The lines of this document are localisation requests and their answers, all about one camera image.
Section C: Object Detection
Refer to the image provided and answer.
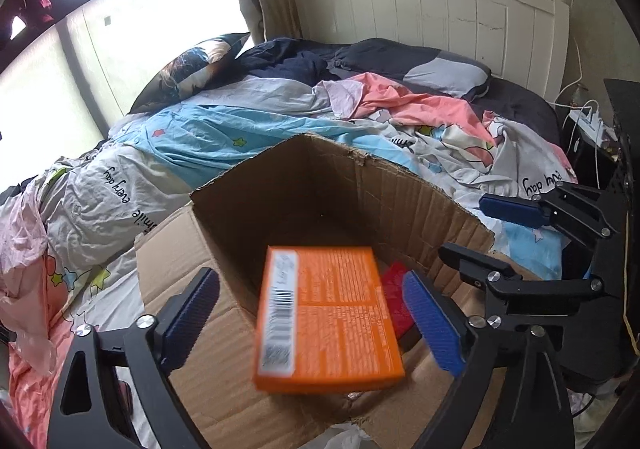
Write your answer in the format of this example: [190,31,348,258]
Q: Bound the brown cardboard box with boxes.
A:
[134,132,543,449]

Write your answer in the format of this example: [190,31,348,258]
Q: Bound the pink plastic bag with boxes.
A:
[0,186,58,377]

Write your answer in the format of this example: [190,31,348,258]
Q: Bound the navy and grey pillow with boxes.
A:
[332,38,492,102]

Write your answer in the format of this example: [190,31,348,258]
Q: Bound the white power strip with cables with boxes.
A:
[555,101,623,190]

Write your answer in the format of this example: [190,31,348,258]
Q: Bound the white plastic bag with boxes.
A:
[307,421,373,449]

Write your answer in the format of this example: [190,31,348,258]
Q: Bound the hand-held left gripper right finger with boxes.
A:
[401,270,572,449]

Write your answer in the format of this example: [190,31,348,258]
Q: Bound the red packet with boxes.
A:
[380,261,417,339]

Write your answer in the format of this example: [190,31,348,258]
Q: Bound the cartoon printed quilt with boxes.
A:
[0,72,580,430]

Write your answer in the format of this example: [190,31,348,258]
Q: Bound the white wooden bed headboard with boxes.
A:
[288,0,573,104]

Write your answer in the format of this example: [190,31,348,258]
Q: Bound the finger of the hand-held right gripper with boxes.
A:
[438,242,622,330]
[479,182,627,242]

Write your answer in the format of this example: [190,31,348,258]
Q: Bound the dark printed pillow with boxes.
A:
[126,32,251,116]

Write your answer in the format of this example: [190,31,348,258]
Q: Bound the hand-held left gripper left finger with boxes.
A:
[47,268,221,449]

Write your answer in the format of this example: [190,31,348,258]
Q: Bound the white cable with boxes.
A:
[554,0,608,190]

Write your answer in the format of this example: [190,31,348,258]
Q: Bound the orange carton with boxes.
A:
[251,245,405,395]

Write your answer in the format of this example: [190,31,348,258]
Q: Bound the navy blanket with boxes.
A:
[235,38,351,90]

